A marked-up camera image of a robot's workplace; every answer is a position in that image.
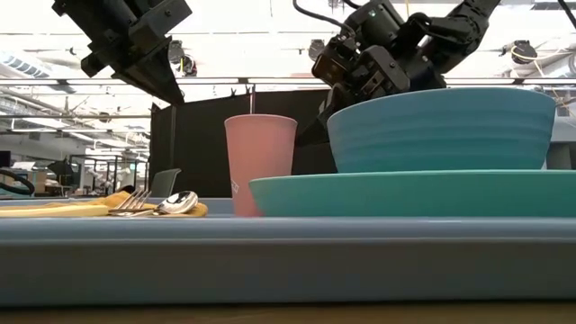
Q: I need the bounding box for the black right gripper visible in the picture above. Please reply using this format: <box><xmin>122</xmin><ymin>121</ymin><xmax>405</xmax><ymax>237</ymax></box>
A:
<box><xmin>294</xmin><ymin>44</ymin><xmax>446</xmax><ymax>148</ymax></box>

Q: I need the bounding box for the orange-handled silver fork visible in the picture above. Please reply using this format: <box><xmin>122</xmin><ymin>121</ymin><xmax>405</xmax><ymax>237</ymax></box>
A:
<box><xmin>107</xmin><ymin>188</ymin><xmax>158</xmax><ymax>217</ymax></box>

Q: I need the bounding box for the black ceiling cord reel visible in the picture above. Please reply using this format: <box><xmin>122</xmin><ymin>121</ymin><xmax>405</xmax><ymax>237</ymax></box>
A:
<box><xmin>168</xmin><ymin>40</ymin><xmax>198</xmax><ymax>77</ymax></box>
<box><xmin>308</xmin><ymin>39</ymin><xmax>326</xmax><ymax>62</ymax></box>
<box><xmin>511</xmin><ymin>39</ymin><xmax>539</xmax><ymax>65</ymax></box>

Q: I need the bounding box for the blue ribbed bowl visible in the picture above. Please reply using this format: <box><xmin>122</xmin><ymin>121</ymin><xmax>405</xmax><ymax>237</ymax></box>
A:
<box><xmin>327</xmin><ymin>87</ymin><xmax>557</xmax><ymax>175</ymax></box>

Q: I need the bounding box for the pink plastic cup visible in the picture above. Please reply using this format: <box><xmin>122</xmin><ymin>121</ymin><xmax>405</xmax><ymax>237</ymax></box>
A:
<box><xmin>223</xmin><ymin>113</ymin><xmax>299</xmax><ymax>218</ymax></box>

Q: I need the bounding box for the blue plastic tray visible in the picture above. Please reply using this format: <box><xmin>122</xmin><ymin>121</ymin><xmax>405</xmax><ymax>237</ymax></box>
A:
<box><xmin>0</xmin><ymin>196</ymin><xmax>576</xmax><ymax>308</ymax></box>

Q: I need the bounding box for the silver spoon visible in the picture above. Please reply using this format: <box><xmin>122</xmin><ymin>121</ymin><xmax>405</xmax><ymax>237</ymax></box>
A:
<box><xmin>130</xmin><ymin>190</ymin><xmax>200</xmax><ymax>218</ymax></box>

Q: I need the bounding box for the black partition panel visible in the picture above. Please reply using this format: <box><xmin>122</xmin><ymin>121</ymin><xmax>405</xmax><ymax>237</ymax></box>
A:
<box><xmin>149</xmin><ymin>88</ymin><xmax>338</xmax><ymax>199</ymax></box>

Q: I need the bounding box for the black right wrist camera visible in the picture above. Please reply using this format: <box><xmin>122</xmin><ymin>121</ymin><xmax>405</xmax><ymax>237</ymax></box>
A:
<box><xmin>311</xmin><ymin>34</ymin><xmax>361</xmax><ymax>89</ymax></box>

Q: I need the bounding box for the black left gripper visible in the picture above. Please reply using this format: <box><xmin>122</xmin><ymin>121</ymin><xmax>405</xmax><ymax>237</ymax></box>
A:
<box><xmin>80</xmin><ymin>0</ymin><xmax>194</xmax><ymax>107</ymax></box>

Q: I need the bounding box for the grey blue office chair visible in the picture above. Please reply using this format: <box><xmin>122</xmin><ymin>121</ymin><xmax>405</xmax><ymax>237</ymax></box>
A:
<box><xmin>150</xmin><ymin>167</ymin><xmax>183</xmax><ymax>199</ymax></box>

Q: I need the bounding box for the green plastic plate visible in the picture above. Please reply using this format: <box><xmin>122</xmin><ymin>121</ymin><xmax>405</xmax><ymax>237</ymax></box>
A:
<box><xmin>248</xmin><ymin>169</ymin><xmax>576</xmax><ymax>220</ymax></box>

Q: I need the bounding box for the yellow cloth napkin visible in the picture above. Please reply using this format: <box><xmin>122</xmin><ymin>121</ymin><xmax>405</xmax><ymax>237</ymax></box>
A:
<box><xmin>0</xmin><ymin>190</ymin><xmax>210</xmax><ymax>219</ymax></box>

